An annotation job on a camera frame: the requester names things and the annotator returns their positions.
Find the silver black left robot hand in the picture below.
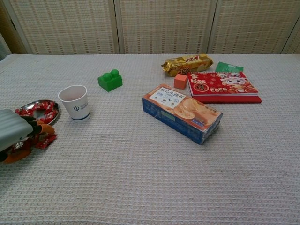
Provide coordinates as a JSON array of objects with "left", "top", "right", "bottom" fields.
[{"left": 0, "top": 109, "right": 55, "bottom": 164}]

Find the round silver metal plate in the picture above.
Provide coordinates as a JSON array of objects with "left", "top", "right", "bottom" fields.
[{"left": 17, "top": 99, "right": 60, "bottom": 126}]

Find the red candy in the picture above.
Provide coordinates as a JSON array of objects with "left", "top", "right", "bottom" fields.
[
  {"left": 14, "top": 107, "right": 36, "bottom": 118},
  {"left": 44, "top": 110, "right": 59, "bottom": 122},
  {"left": 35, "top": 102, "right": 56, "bottom": 112},
  {"left": 35, "top": 133, "right": 58, "bottom": 150}
]

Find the white paper cup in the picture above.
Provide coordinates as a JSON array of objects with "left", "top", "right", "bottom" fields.
[{"left": 58, "top": 84, "right": 91, "bottom": 123}]

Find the brown screen panel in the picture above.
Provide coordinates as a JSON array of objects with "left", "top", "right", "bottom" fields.
[{"left": 0, "top": 0, "right": 26, "bottom": 57}]

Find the green toy building brick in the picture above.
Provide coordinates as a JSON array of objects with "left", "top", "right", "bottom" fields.
[{"left": 97, "top": 69, "right": 123, "bottom": 93}]

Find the woven folding screen panel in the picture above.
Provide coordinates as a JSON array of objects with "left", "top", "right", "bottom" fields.
[
  {"left": 281, "top": 21, "right": 300, "bottom": 55},
  {"left": 207, "top": 0, "right": 300, "bottom": 55},
  {"left": 114, "top": 0, "right": 218, "bottom": 55},
  {"left": 4, "top": 0, "right": 120, "bottom": 55}
]

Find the white woven tablecloth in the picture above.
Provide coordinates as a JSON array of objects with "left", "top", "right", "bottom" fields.
[{"left": 0, "top": 53, "right": 300, "bottom": 225}]

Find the orange blue cookie box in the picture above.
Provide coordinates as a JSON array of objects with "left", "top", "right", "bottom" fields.
[{"left": 142, "top": 84, "right": 224, "bottom": 145}]

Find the small orange cube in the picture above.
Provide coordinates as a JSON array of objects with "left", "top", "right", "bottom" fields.
[{"left": 173, "top": 74, "right": 188, "bottom": 90}]

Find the gold biscuit packet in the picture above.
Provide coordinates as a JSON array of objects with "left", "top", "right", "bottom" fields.
[{"left": 161, "top": 53, "right": 214, "bottom": 77}]

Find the red desk calendar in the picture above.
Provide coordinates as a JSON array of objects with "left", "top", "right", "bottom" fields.
[{"left": 187, "top": 71, "right": 263, "bottom": 104}]

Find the green foil sachet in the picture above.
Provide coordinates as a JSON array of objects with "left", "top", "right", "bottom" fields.
[{"left": 215, "top": 61, "right": 244, "bottom": 74}]

